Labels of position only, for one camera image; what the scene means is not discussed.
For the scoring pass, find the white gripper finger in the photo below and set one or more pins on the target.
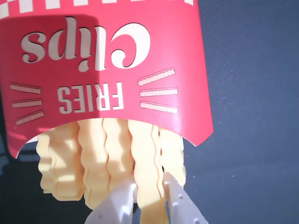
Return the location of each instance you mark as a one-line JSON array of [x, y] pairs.
[[184, 207], [114, 205]]

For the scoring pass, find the tall yellow fry clip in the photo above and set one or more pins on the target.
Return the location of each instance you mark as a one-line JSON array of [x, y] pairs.
[[146, 163]]

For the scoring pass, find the short yellow fry clip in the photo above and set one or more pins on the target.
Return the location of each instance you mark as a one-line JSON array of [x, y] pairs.
[[45, 168], [174, 158]]

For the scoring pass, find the wavy yellow fry clip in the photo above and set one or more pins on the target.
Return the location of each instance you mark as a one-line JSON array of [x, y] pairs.
[[93, 158], [119, 151], [67, 168]]

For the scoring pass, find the red fries clips box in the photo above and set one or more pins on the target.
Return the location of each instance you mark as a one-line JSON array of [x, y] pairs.
[[93, 46]]

